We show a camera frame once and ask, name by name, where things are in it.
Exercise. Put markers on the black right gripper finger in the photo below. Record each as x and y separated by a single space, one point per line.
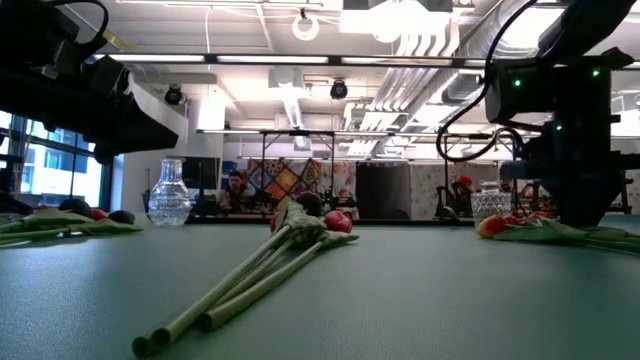
592 200
567 200

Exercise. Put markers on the white floral cloth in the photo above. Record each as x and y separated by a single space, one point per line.
342 177

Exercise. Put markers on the yellow tape piece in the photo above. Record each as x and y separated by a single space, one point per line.
117 40

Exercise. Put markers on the orange artificial tulip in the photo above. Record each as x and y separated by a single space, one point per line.
141 347

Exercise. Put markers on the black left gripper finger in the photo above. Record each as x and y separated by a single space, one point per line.
125 145
135 117

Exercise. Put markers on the colourful patchwork quilt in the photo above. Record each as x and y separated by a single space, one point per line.
287 180

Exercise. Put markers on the white LED light bar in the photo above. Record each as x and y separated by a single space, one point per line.
272 59
395 61
155 58
475 63

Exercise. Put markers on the yellow-orange artificial tulip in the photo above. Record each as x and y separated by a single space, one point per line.
489 227

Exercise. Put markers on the black fabric panel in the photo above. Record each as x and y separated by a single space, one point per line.
382 190

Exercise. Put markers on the silver ventilation duct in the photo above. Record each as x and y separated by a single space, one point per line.
465 79

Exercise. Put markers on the clear diamond-cut glass vase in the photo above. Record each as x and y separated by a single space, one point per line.
491 205

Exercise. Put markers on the black metal rack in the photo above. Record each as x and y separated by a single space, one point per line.
470 136
300 133

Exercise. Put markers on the large window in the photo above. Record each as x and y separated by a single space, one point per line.
60 175

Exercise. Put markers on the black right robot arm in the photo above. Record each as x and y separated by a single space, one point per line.
580 95

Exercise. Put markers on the black background robot arm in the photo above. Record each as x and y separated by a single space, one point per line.
442 212

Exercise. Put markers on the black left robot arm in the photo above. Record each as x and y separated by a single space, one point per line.
25 30

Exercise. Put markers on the white patterned curtain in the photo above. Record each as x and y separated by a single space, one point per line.
425 190

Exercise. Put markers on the clear bulbous glass vase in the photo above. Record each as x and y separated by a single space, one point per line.
170 200

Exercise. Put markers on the green table mat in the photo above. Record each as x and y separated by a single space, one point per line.
400 300

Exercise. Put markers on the black ceiling spotlight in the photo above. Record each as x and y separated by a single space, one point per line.
339 90
173 95

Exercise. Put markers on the red-orange artificial tulip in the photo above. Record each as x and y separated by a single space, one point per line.
98 214

